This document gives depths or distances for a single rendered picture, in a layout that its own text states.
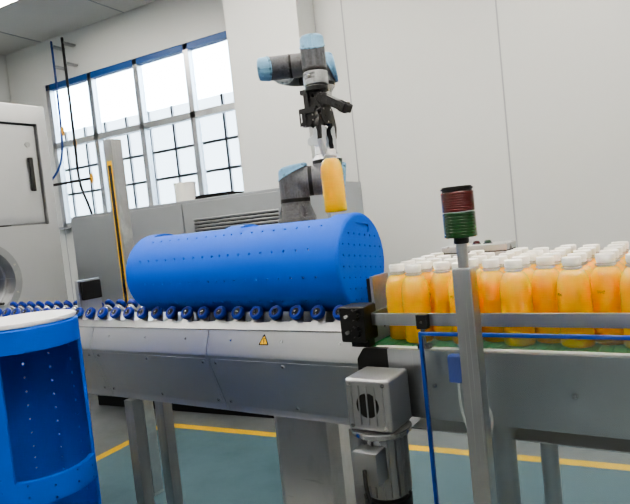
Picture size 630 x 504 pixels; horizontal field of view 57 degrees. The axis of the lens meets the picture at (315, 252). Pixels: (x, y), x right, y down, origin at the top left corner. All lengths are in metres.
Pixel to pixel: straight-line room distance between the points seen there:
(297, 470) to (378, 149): 2.87
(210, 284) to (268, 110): 3.02
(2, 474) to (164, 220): 2.54
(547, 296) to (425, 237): 3.16
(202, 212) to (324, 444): 2.04
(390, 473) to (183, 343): 0.90
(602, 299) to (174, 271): 1.27
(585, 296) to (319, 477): 1.34
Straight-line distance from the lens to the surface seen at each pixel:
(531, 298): 1.37
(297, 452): 2.33
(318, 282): 1.61
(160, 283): 2.02
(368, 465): 1.35
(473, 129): 4.41
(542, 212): 4.31
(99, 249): 4.52
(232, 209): 3.71
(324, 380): 1.69
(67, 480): 1.82
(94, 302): 2.58
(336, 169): 1.75
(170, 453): 2.51
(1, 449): 1.80
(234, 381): 1.92
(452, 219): 1.15
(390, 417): 1.33
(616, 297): 1.35
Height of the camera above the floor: 1.22
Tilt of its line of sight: 3 degrees down
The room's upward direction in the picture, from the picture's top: 6 degrees counter-clockwise
